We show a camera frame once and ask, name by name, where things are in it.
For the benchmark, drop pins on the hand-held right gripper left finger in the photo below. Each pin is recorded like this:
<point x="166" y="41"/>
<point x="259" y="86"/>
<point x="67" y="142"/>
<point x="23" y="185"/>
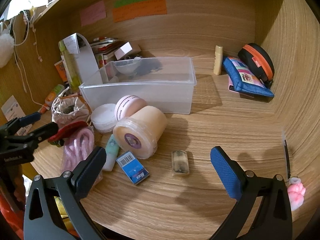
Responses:
<point x="92" y="170"/>

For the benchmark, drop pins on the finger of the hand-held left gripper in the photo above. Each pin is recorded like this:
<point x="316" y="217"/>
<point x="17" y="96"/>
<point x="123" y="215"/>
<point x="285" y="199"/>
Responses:
<point x="45" y="130"/>
<point x="28" y="120"/>

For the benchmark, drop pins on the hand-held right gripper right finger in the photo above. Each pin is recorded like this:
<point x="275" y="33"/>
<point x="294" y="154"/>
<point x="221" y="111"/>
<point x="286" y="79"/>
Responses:
<point x="225" y="172"/>

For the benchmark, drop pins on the red cloth pouch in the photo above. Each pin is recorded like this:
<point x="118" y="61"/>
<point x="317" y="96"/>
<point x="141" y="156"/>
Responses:
<point x="70" y="130"/>

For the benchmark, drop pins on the clear plastic storage box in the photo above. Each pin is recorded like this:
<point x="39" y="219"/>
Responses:
<point x="150" y="92"/>

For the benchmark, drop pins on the wooden desktop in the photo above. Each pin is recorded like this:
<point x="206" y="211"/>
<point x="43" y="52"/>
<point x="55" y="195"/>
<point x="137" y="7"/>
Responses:
<point x="212" y="130"/>

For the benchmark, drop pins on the person's left hand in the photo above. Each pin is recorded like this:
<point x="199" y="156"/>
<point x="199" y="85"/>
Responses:
<point x="20" y="185"/>

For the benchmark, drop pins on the orange white marker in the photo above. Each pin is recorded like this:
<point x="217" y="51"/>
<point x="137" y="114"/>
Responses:
<point x="44" y="109"/>

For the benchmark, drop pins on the white card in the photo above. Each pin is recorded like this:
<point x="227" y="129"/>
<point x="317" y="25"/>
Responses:
<point x="11" y="107"/>

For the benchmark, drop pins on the mint green tube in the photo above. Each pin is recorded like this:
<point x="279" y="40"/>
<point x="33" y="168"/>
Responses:
<point x="111" y="152"/>

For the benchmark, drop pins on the orange green glue tube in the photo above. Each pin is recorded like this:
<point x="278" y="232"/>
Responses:
<point x="53" y="93"/>

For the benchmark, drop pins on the small blue barcode box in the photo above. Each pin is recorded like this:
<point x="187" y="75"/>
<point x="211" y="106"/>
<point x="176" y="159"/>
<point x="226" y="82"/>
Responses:
<point x="132" y="167"/>

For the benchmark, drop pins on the wrapped soap bar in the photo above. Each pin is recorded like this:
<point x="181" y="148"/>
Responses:
<point x="180" y="163"/>

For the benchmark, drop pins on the white round jar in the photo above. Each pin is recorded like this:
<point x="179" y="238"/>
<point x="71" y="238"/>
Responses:
<point x="103" y="117"/>

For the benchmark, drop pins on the yellow liquid bottle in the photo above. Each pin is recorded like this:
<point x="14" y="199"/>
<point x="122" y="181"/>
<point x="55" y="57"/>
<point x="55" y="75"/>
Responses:
<point x="72" y="75"/>

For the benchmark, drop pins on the thin black stick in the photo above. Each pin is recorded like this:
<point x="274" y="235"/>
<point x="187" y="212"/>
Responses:
<point x="287" y="160"/>

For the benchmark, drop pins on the pink plush toy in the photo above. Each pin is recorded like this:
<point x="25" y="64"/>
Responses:
<point x="296" y="195"/>

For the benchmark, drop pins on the white folded paper sheet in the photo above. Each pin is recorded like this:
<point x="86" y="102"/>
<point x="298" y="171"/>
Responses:
<point x="87" y="67"/>

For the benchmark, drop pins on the white fluffy ball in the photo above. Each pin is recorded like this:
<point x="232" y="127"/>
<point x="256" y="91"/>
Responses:
<point x="5" y="47"/>

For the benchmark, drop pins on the white printed paper sheet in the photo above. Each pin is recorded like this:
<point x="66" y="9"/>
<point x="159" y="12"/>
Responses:
<point x="71" y="43"/>

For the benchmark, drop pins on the blue pencil case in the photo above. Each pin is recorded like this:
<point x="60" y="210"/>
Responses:
<point x="240" y="80"/>

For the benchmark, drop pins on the clear plastic bowl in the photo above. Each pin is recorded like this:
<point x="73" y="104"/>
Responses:
<point x="126" y="67"/>

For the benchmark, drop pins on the small white box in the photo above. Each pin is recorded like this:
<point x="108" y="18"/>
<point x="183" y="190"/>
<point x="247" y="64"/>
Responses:
<point x="123" y="50"/>

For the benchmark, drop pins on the cream lotion tube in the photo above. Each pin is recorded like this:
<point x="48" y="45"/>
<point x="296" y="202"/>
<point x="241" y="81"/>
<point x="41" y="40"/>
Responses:
<point x="217" y="60"/>

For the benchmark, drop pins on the black case orange zipper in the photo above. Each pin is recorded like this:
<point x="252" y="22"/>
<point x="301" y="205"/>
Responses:
<point x="260" y="55"/>

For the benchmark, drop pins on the pink sticky note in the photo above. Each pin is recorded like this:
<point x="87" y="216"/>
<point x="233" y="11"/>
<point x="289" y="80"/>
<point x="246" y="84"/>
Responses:
<point x="93" y="13"/>

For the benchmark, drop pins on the orange sticky note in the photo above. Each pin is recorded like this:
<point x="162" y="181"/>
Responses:
<point x="140" y="12"/>

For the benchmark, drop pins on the green sticky note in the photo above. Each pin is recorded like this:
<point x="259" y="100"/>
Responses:
<point x="132" y="0"/>

